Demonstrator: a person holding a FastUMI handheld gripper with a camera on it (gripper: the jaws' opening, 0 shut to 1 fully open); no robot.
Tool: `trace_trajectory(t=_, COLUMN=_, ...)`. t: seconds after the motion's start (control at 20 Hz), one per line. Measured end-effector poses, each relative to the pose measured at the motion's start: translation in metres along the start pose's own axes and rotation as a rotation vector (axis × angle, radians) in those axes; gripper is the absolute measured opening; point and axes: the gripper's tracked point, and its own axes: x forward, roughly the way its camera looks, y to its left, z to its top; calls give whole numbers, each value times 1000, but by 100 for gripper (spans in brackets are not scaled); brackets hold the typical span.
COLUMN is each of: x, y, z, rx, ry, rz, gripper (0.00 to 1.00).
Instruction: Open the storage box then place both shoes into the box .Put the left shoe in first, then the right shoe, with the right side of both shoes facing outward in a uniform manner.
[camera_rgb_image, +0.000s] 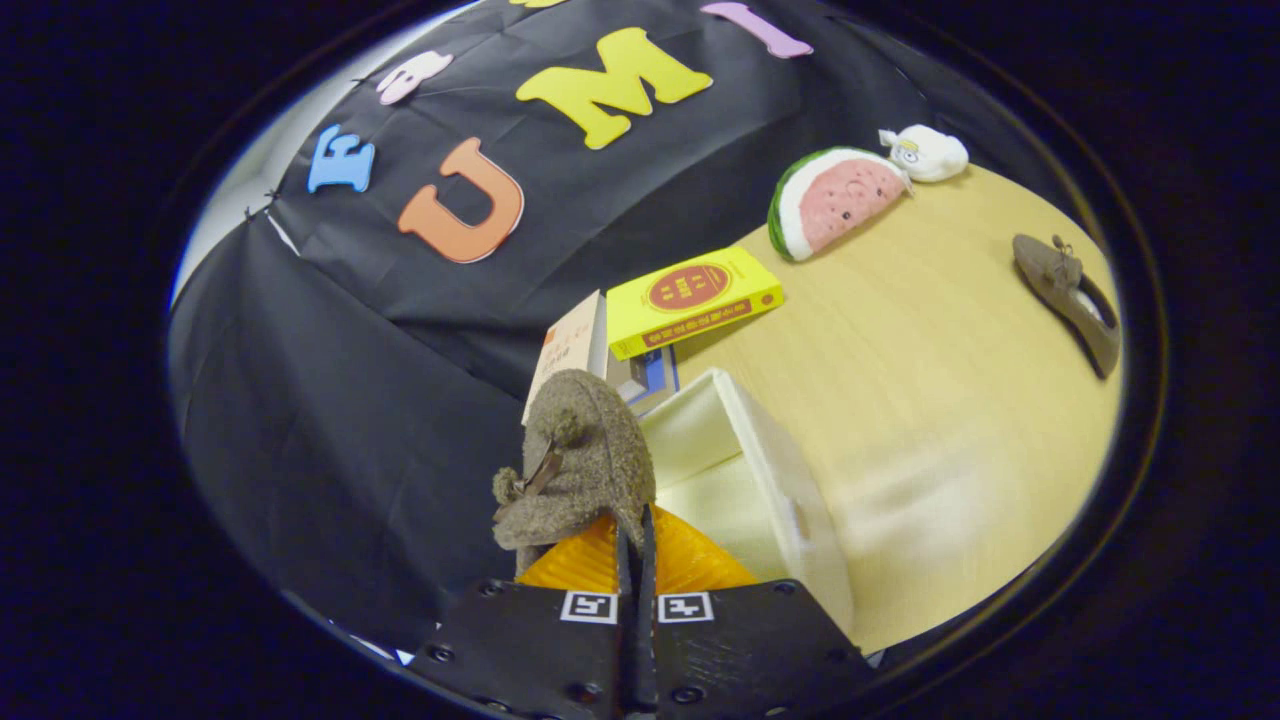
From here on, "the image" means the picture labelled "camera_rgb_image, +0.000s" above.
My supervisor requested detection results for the beige fabric storage box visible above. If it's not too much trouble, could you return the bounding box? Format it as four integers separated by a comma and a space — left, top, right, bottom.
640, 368, 856, 636

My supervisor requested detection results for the brown fuzzy shoe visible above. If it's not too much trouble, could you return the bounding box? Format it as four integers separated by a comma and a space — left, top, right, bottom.
490, 368, 658, 579
1012, 234, 1123, 380

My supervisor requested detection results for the blue and white book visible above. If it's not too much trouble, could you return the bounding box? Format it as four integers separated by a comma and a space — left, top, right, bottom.
610, 345, 681, 416

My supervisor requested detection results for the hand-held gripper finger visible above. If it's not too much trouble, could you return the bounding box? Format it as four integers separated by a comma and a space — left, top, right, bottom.
638, 505, 873, 720
410, 505, 641, 720

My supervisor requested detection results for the black backdrop cloth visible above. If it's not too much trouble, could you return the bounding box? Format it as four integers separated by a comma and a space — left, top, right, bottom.
170, 0, 1061, 651

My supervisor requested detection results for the pale beige book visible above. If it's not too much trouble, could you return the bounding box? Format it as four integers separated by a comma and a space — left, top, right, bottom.
520, 290, 609, 426

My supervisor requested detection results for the yellow book with red label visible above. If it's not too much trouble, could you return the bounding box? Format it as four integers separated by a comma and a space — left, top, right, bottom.
605, 246, 785, 361

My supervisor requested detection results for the watermelon slice plush toy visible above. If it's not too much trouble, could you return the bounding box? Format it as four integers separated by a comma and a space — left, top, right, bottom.
767, 147, 913, 263

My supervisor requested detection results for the white plush toy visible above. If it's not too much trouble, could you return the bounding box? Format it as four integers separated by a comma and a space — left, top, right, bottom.
878, 124, 969, 184

